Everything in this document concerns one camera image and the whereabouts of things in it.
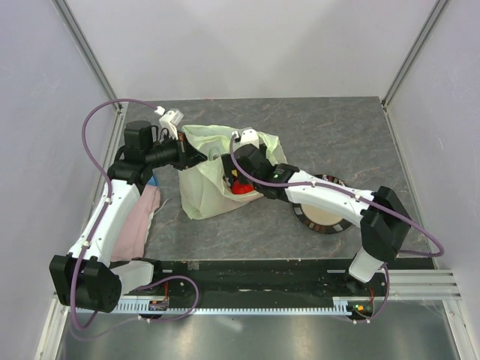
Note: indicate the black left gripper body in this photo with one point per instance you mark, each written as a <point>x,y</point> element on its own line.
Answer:
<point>181,162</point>

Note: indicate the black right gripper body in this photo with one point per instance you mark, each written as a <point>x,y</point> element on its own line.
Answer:
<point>229,166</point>

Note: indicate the red apple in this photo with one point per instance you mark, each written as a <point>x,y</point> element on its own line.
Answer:
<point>240,189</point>

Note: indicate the green avocado print plastic bag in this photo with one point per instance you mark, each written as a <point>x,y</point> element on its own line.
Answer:
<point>204,192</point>

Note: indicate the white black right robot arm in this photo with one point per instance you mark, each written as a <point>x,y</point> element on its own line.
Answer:
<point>380,215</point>

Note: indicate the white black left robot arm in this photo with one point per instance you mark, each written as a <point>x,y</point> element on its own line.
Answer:
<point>87,277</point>

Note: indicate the blue cloth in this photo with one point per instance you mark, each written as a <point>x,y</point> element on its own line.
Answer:
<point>153,181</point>

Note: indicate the dark round fruit plate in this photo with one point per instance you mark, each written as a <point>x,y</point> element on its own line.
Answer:
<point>319,220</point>

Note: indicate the pink folded cloth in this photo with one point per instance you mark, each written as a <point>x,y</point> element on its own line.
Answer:
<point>132,238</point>

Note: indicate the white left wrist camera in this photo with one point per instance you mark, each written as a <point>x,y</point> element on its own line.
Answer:
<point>169,120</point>

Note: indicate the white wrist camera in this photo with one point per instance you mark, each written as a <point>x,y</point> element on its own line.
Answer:
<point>246,136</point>
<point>169,120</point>

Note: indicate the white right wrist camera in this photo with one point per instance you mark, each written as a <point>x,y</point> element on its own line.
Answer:
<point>246,136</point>

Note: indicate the aluminium frame post left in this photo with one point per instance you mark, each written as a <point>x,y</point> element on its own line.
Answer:
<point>73,26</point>

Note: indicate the aluminium frame post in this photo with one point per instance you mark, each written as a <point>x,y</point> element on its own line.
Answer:
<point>414,51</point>
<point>73,26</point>

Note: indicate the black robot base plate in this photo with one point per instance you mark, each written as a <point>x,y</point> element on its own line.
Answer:
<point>262,282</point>

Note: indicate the light blue cable duct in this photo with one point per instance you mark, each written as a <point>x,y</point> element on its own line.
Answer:
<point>155,307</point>

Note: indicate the aluminium frame post right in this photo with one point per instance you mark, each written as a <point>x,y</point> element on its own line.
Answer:
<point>414,51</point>

